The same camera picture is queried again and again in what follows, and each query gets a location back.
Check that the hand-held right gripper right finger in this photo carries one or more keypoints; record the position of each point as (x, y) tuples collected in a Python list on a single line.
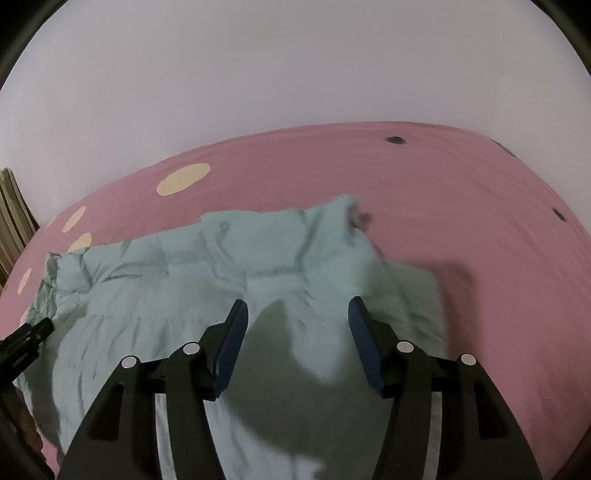
[(364, 350)]

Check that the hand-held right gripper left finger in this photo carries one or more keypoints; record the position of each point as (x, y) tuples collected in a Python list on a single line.
[(231, 346)]

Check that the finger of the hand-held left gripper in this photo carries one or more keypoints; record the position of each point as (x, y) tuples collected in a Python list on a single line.
[(23, 341)]

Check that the light green quilted jacket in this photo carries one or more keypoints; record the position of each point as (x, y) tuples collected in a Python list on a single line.
[(184, 277)]

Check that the striped fabric headboard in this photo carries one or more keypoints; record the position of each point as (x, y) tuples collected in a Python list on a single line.
[(14, 221)]

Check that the pink dotted bed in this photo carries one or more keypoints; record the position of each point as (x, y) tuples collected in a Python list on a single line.
[(461, 207)]

